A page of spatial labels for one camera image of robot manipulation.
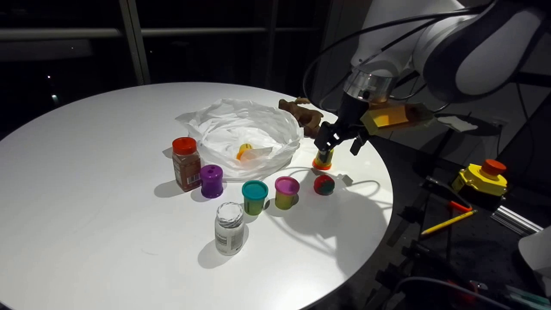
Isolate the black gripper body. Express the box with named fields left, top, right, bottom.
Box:
left=334, top=93, right=370, bottom=141

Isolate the yellow dough tub orange lid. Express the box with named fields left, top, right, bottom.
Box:
left=310, top=146, right=336, bottom=172

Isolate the red toy strawberry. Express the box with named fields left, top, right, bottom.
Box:
left=311, top=172, right=337, bottom=198

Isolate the yellow dough tub pink lid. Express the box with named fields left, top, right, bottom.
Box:
left=274, top=175, right=301, bottom=212

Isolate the green dough tub teal lid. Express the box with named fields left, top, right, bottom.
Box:
left=241, top=179, right=270, bottom=217

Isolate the brown plush toy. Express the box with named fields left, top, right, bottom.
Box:
left=277, top=96, right=327, bottom=139

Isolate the white plastic bag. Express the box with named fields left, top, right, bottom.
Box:
left=175, top=98, right=305, bottom=179

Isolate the grey flat plate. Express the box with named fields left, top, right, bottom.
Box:
left=432, top=113, right=503, bottom=137

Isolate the yellow pencil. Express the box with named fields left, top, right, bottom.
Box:
left=420, top=208, right=477, bottom=237

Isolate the purple dough tub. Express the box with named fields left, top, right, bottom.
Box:
left=198, top=163, right=225, bottom=199

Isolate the yellow emergency stop button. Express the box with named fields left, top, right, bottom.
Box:
left=451, top=156, right=509, bottom=199

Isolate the spice jar red lid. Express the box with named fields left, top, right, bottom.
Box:
left=170, top=136, right=203, bottom=193

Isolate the white rounded object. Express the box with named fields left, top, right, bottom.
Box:
left=516, top=225, right=551, bottom=296

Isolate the grey window mullion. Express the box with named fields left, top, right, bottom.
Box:
left=117, top=0, right=151, bottom=86

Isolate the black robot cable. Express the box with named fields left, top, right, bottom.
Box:
left=301, top=10, right=496, bottom=112

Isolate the red handled tool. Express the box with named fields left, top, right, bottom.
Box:
left=446, top=198, right=475, bottom=215

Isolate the grey floor cable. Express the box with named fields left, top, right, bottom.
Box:
left=394, top=274, right=513, bottom=310

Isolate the aluminium profile rail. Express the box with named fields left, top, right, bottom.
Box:
left=492, top=205, right=544, bottom=234

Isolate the teal handled tool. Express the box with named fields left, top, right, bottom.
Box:
left=503, top=284, right=551, bottom=306

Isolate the grey horizontal window rail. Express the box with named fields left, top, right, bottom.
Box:
left=0, top=26, right=272, bottom=41

